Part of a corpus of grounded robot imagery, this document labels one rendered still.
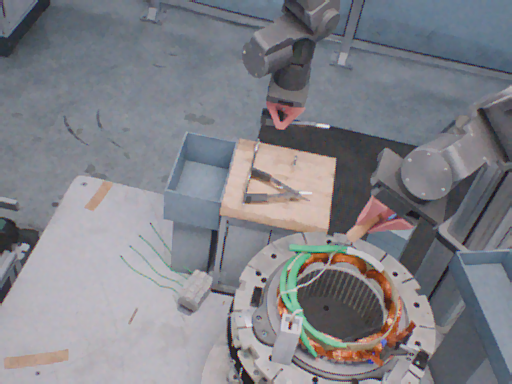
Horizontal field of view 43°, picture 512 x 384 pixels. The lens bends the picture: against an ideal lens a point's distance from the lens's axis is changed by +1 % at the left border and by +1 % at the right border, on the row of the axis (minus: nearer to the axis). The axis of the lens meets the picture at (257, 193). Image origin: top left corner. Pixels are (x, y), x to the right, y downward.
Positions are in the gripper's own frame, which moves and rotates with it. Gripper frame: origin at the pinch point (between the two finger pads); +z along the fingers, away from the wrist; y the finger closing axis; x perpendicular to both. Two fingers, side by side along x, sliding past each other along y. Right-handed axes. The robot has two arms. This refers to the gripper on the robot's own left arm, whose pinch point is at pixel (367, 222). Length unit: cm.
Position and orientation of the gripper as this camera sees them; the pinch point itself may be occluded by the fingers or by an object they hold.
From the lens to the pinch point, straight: 87.7
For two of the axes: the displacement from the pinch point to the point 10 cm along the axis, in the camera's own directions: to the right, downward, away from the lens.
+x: 3.2, -6.1, 7.2
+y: 8.0, 5.8, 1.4
